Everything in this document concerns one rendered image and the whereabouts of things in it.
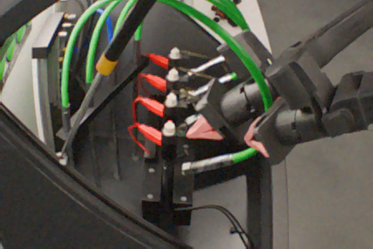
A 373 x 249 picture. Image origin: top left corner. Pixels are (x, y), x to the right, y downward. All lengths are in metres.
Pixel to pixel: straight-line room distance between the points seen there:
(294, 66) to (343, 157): 2.14
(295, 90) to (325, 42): 0.25
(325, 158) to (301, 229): 0.54
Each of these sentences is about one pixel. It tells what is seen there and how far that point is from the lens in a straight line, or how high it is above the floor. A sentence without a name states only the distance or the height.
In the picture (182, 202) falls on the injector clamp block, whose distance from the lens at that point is 1.11.
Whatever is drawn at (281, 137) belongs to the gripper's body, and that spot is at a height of 1.29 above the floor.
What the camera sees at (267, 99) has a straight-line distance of 0.83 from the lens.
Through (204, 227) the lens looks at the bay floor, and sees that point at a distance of 1.26.
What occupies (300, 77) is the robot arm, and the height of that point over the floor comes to 1.41.
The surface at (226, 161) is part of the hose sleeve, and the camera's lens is 0.92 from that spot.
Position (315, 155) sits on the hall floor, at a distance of 2.78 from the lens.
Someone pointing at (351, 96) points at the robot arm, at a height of 1.43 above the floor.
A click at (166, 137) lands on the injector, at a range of 1.04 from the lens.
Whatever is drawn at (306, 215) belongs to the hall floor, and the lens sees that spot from 2.46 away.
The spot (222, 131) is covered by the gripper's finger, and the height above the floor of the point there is 1.16.
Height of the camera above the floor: 1.78
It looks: 37 degrees down
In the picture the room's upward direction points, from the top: 4 degrees clockwise
